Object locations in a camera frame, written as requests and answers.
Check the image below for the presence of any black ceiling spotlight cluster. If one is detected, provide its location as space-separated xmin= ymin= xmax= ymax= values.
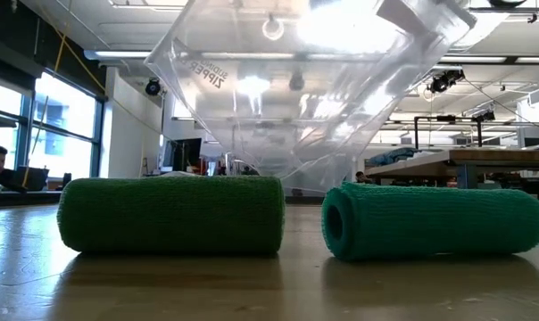
xmin=427 ymin=69 xmax=467 ymax=95

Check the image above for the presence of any blue framed window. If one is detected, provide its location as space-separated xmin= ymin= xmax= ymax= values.
xmin=0 ymin=70 xmax=105 ymax=180

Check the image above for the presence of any blue cloth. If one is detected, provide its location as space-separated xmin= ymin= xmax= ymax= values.
xmin=369 ymin=147 xmax=418 ymax=168

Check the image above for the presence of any white coiled cable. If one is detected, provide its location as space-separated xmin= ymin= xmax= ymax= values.
xmin=261 ymin=12 xmax=286 ymax=42

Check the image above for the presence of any green elastic bandage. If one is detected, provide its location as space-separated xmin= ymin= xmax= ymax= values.
xmin=56 ymin=176 xmax=286 ymax=258

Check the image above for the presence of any teal elastic bandage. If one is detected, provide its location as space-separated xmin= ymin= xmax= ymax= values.
xmin=320 ymin=181 xmax=539 ymax=263

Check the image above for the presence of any black laptop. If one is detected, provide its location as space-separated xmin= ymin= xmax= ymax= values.
xmin=11 ymin=165 xmax=50 ymax=193

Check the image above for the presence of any black tubular stand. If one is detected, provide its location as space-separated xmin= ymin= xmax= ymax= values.
xmin=414 ymin=111 xmax=496 ymax=151

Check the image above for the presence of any black computer monitor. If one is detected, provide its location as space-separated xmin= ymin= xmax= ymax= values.
xmin=162 ymin=136 xmax=203 ymax=176

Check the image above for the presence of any dark office desk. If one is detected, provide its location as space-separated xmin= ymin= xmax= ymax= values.
xmin=0 ymin=189 xmax=65 ymax=209

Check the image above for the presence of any wooden workbench with metal legs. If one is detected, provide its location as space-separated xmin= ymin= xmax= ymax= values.
xmin=364 ymin=148 xmax=539 ymax=199

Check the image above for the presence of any long ceiling light strip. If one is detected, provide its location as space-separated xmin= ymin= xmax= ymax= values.
xmin=84 ymin=49 xmax=539 ymax=64

